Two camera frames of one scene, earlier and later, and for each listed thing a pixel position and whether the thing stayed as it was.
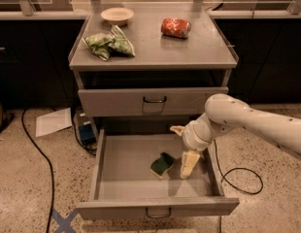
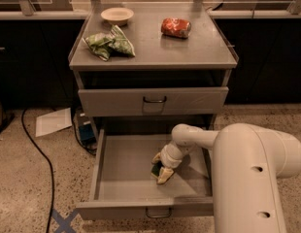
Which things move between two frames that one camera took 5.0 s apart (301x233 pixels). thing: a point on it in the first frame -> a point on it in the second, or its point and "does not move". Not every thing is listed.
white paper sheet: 53,121 does not move
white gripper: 191,137 -> 167,161
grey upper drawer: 147,101 does not move
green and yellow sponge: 161,164 does not move
